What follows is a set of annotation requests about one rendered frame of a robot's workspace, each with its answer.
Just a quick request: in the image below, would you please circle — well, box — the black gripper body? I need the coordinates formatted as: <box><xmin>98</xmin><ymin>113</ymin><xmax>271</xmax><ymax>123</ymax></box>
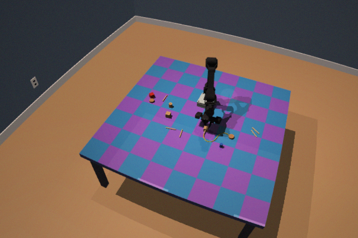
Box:
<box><xmin>195</xmin><ymin>112</ymin><xmax>222</xmax><ymax>124</ymax></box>

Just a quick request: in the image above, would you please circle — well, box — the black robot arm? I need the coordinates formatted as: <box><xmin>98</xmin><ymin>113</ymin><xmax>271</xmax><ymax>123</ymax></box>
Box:
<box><xmin>202</xmin><ymin>57</ymin><xmax>218</xmax><ymax>123</ymax></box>

